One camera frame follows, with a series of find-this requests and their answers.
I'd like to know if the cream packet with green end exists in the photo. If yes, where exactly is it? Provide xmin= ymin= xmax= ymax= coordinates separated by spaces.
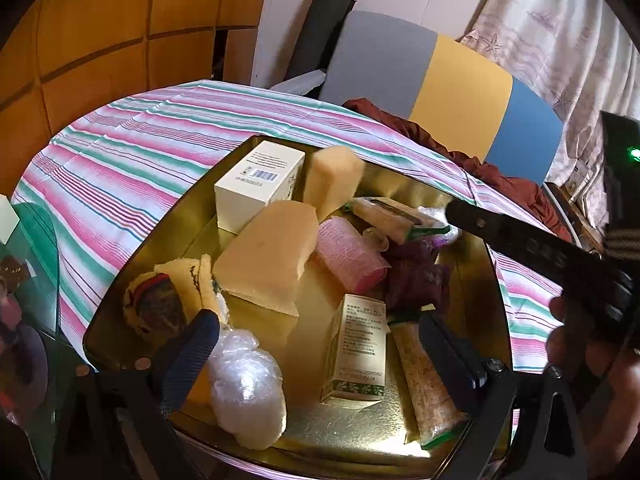
xmin=345 ymin=196 xmax=451 ymax=245

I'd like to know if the white carton box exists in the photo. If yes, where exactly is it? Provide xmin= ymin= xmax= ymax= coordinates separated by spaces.
xmin=214 ymin=140 xmax=307 ymax=235

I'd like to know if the gold metal tin box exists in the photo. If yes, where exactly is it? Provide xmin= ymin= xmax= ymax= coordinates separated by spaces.
xmin=82 ymin=134 xmax=513 ymax=478

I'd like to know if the green leaf print box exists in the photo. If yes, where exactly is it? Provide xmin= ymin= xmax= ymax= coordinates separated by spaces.
xmin=320 ymin=294 xmax=391 ymax=407

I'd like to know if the wooden wardrobe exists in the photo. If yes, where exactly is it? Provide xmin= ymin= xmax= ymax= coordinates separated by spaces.
xmin=0 ymin=0 xmax=273 ymax=201

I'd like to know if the yellow knitted toy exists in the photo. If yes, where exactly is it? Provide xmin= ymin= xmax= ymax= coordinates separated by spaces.
xmin=122 ymin=254 xmax=231 ymax=346

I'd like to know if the pink hair roller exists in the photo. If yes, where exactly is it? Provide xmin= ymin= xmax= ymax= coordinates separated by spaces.
xmin=315 ymin=216 xmax=391 ymax=295

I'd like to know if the beige sponge block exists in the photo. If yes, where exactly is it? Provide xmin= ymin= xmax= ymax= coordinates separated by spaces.
xmin=305 ymin=146 xmax=365 ymax=221

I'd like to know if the grey foam piece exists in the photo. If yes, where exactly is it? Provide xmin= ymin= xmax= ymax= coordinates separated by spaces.
xmin=272 ymin=69 xmax=327 ymax=97

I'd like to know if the patterned beige curtain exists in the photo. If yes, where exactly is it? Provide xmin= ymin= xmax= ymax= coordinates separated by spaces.
xmin=460 ymin=0 xmax=640 ymax=231

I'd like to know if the person's right hand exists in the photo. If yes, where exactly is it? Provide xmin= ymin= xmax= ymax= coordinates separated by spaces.
xmin=545 ymin=295 xmax=640 ymax=480

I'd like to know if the dark red cloth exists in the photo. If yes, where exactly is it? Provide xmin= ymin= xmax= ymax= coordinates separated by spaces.
xmin=342 ymin=97 xmax=571 ymax=243

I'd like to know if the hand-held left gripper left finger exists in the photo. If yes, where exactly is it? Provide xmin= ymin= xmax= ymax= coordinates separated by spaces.
xmin=50 ymin=310 xmax=221 ymax=480

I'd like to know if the purple pouch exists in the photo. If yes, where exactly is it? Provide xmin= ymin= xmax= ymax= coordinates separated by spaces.
xmin=382 ymin=237 xmax=451 ymax=313

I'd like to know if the large beige sponge wedge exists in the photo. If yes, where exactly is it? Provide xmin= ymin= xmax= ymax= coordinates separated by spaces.
xmin=212 ymin=200 xmax=321 ymax=317

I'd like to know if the beige snack packet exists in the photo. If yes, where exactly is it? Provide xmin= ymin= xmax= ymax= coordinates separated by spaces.
xmin=387 ymin=317 xmax=473 ymax=450

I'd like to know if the black rolled mat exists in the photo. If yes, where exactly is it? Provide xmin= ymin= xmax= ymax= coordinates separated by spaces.
xmin=287 ymin=0 xmax=356 ymax=81

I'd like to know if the grey yellow blue chair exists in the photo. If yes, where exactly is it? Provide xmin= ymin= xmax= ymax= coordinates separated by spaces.
xmin=319 ymin=10 xmax=581 ymax=246

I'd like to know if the clear plastic wrap bundle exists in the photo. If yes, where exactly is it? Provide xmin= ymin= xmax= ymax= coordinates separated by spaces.
xmin=207 ymin=327 xmax=287 ymax=450

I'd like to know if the white and green box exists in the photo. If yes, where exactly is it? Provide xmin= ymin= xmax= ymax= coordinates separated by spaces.
xmin=0 ymin=194 xmax=20 ymax=245

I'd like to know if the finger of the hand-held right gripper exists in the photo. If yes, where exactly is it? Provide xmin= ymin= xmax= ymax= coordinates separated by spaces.
xmin=445 ymin=199 xmax=633 ymax=321

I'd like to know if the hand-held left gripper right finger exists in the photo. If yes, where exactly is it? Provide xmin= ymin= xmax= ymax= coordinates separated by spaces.
xmin=420 ymin=312 xmax=591 ymax=480

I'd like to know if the striped tablecloth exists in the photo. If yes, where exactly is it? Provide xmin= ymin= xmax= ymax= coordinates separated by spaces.
xmin=10 ymin=79 xmax=571 ymax=461

